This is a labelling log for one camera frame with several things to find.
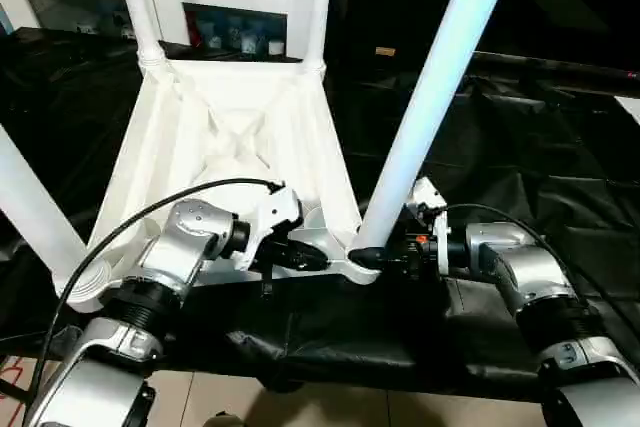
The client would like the white plastic table top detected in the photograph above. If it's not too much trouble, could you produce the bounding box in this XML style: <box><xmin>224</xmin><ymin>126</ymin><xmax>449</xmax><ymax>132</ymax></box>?
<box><xmin>64</xmin><ymin>54</ymin><xmax>384</xmax><ymax>314</ymax></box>

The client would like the black mat cloth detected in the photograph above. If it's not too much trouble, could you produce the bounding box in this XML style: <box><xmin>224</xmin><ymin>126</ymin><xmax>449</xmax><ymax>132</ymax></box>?
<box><xmin>0</xmin><ymin>24</ymin><xmax>640</xmax><ymax>404</ymax></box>

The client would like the dark rounded robot foot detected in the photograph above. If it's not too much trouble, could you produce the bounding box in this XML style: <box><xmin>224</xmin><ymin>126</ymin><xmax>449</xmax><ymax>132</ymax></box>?
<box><xmin>208</xmin><ymin>410</ymin><xmax>247</xmax><ymax>427</ymax></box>

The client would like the white flat board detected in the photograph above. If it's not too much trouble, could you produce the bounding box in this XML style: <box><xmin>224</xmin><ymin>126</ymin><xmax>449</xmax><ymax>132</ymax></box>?
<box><xmin>618</xmin><ymin>95</ymin><xmax>640</xmax><ymax>126</ymax></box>

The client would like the black tripod leg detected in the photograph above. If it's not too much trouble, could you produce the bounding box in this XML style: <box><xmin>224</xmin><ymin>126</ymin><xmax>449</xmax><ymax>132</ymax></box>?
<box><xmin>0</xmin><ymin>377</ymin><xmax>29</xmax><ymax>403</ymax></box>

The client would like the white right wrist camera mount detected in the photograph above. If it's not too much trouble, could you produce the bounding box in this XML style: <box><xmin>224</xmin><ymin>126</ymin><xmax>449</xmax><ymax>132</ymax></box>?
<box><xmin>405</xmin><ymin>177</ymin><xmax>452</xmax><ymax>276</ymax></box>

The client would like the black left wrist camera cable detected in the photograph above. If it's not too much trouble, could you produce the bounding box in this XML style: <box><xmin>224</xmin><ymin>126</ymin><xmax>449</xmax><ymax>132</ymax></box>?
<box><xmin>27</xmin><ymin>177</ymin><xmax>287</xmax><ymax>427</ymax></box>

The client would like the red cable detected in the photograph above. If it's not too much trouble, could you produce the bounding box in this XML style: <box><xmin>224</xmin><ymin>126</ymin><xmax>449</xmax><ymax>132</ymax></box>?
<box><xmin>0</xmin><ymin>355</ymin><xmax>32</xmax><ymax>401</ymax></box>

